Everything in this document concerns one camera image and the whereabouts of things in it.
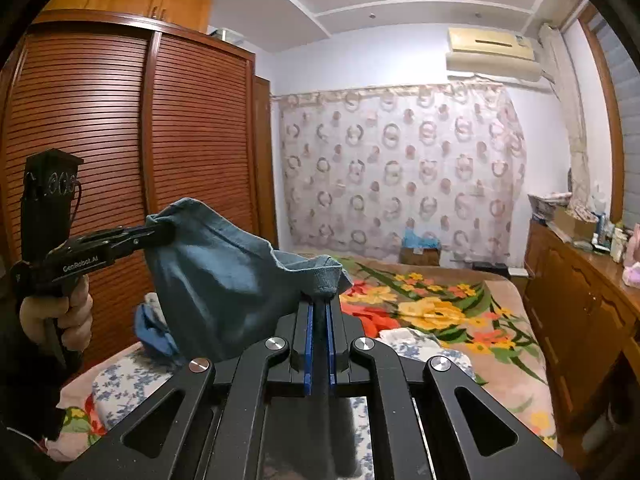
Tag blue floral white bed sheet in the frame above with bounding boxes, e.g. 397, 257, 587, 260
92, 327, 477, 479

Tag grey window blind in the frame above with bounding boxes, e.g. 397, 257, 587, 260
589, 12, 639, 228

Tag blue-grey shorts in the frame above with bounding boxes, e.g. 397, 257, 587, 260
144, 198, 352, 362

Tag folded blue denim jeans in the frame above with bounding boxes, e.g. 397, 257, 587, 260
134, 304, 184, 366

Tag person's left hand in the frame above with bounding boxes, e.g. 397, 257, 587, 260
20, 275, 93, 352

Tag toiletry bottles on sideboard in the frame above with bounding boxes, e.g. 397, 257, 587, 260
591, 214, 628, 263

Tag person's left black sleeve forearm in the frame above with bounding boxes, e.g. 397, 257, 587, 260
1, 328, 81, 479

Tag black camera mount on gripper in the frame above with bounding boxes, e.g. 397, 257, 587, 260
21, 148, 84, 263

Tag brown louvered wardrobe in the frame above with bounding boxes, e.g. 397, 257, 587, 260
0, 8, 279, 366

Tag beige side drape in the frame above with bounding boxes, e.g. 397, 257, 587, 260
538, 24, 591, 208

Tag beige wall air conditioner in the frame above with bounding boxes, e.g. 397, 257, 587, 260
446, 27, 542, 82

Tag cardboard box on sideboard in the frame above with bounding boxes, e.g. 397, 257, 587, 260
553, 207, 597, 242

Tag pink tissue pack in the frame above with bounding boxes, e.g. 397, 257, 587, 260
622, 261, 640, 288

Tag wooden sideboard cabinet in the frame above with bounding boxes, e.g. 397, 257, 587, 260
524, 221, 639, 479

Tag circle-patterned sheer curtain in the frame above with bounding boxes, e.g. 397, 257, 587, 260
277, 80, 526, 266

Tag cardboard box with blue bag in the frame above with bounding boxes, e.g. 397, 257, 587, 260
399, 228, 442, 266

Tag folded grey garment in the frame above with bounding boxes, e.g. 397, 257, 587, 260
144, 292, 166, 327

